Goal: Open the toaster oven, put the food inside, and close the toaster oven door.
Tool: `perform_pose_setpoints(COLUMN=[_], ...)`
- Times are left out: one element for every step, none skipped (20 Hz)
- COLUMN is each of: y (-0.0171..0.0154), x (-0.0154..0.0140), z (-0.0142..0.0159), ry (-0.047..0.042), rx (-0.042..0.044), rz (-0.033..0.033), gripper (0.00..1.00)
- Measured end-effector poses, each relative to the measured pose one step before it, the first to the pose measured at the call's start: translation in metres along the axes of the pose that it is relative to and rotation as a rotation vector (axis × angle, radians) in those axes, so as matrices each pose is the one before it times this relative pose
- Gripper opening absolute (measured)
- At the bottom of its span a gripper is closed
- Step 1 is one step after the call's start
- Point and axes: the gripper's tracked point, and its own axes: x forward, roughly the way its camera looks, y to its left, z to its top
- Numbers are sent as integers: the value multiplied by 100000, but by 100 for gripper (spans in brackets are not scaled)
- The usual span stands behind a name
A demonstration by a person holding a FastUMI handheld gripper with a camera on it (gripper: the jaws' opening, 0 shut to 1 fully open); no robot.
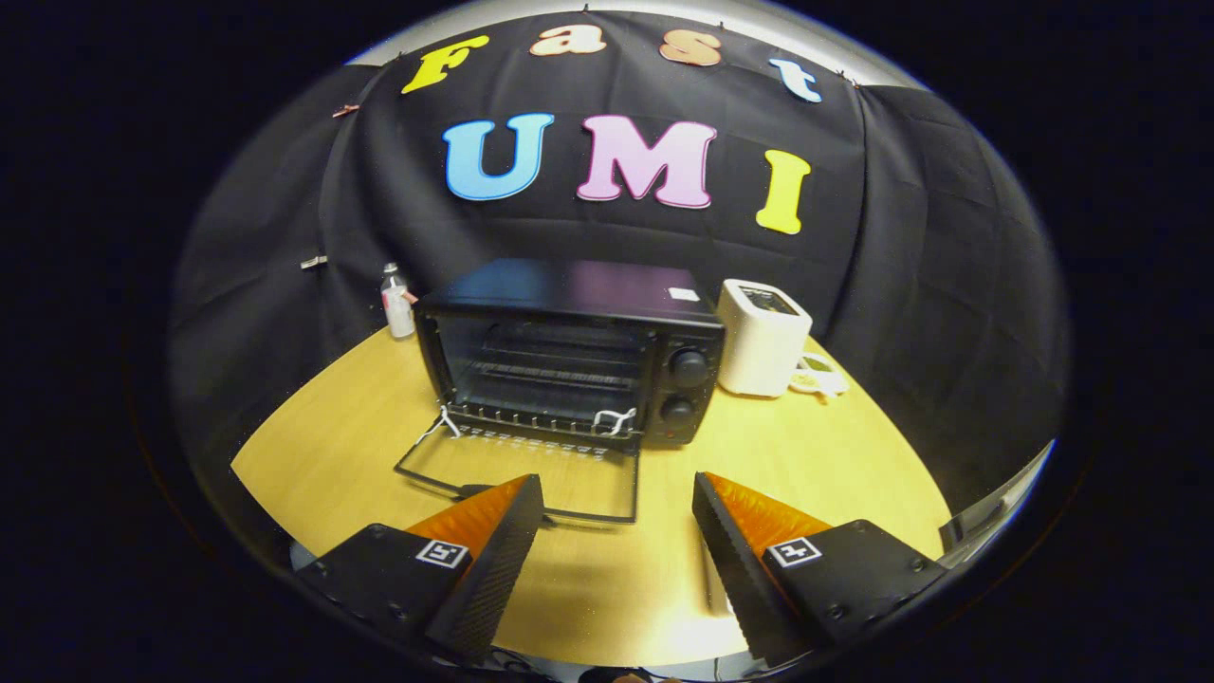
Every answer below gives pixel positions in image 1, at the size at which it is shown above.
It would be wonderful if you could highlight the oven wire rack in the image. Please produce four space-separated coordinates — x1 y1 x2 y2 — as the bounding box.
444 323 648 443

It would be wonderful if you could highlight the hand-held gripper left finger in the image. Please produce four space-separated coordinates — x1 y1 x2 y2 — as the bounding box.
294 472 546 663

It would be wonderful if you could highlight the clear plastic bottle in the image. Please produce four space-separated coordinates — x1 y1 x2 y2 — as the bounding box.
379 263 418 340

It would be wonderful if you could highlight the small white dish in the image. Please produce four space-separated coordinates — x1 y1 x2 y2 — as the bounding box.
787 353 850 399

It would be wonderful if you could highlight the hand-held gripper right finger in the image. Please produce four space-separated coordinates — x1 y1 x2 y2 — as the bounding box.
690 471 949 668

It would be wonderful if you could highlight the black toaster oven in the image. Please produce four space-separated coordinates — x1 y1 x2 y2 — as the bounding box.
394 258 727 526

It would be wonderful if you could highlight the white pop-up toaster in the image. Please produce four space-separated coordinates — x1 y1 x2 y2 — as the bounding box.
716 278 814 399

